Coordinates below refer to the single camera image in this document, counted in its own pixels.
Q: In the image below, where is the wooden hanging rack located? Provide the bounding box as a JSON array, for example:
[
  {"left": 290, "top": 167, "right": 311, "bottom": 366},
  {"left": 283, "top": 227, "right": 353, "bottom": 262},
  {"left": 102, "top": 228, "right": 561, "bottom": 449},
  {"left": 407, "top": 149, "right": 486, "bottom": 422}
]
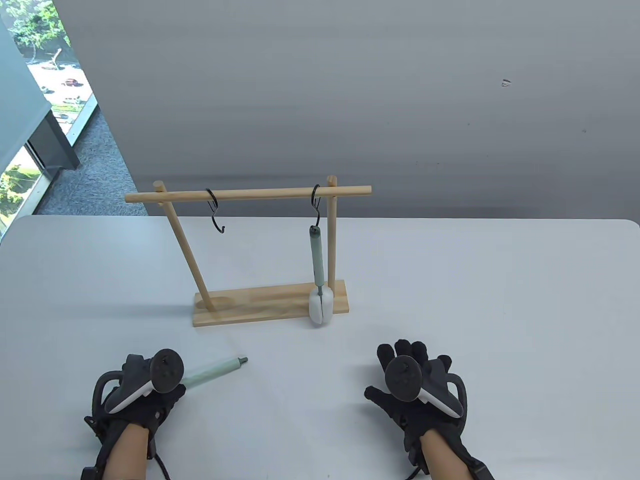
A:
[{"left": 125, "top": 175, "right": 373, "bottom": 329}]

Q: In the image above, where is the green handled sponge cup brush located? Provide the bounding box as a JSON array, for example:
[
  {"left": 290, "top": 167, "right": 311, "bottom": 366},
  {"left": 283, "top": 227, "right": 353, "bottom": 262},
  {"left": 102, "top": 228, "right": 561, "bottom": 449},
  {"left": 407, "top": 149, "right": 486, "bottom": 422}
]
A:
[
  {"left": 180, "top": 355, "right": 249, "bottom": 390},
  {"left": 307, "top": 225, "right": 335, "bottom": 328}
]

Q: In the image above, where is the person's right hand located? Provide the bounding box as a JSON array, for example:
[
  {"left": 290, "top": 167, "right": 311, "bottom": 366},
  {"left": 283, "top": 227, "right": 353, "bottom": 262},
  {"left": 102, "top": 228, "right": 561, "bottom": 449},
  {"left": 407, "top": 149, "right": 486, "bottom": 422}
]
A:
[{"left": 363, "top": 339, "right": 468, "bottom": 451}]

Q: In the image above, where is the person's right forearm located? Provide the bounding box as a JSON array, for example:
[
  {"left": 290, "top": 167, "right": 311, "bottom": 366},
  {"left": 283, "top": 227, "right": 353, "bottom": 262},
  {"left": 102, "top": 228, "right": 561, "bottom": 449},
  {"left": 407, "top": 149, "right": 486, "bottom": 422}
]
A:
[{"left": 422, "top": 429, "right": 477, "bottom": 480}]

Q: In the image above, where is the person's left forearm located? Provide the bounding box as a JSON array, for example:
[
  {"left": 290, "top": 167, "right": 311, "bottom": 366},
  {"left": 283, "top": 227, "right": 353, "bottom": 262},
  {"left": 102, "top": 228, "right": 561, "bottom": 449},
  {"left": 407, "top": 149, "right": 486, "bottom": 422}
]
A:
[{"left": 107, "top": 424, "right": 151, "bottom": 480}]

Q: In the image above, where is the grey window frame post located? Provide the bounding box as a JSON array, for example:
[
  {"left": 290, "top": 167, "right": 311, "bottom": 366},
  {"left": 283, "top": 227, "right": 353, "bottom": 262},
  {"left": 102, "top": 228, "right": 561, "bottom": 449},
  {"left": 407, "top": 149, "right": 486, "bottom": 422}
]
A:
[{"left": 27, "top": 107, "right": 81, "bottom": 173}]

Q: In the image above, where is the thin black glove cable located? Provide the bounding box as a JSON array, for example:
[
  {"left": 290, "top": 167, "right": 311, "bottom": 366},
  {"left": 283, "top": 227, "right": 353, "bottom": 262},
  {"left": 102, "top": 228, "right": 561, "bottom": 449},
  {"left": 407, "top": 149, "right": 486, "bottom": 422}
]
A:
[
  {"left": 406, "top": 449, "right": 432, "bottom": 477},
  {"left": 147, "top": 440, "right": 173, "bottom": 480}
]

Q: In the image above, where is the black wrist-mounted camera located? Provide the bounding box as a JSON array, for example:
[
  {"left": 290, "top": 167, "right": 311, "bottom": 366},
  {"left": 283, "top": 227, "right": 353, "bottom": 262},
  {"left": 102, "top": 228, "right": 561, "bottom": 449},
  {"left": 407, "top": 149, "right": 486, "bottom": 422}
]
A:
[
  {"left": 81, "top": 416, "right": 113, "bottom": 480},
  {"left": 462, "top": 447, "right": 496, "bottom": 480}
]

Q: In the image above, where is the person's left hand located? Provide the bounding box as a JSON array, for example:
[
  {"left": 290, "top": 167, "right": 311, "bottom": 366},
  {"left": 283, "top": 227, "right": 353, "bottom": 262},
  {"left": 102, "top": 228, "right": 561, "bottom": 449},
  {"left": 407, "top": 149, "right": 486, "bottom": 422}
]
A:
[{"left": 95, "top": 377, "right": 187, "bottom": 441}]

